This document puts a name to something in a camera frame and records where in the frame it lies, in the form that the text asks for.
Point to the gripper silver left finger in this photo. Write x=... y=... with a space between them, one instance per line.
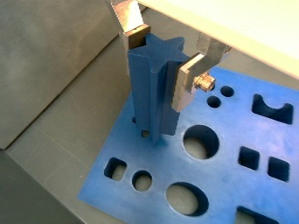
x=129 y=18

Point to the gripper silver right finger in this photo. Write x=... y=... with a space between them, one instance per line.
x=193 y=72

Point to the blue star-profile bar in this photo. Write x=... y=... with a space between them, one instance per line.
x=153 y=64

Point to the blue shape-sorter block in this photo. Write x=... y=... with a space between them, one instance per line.
x=229 y=162

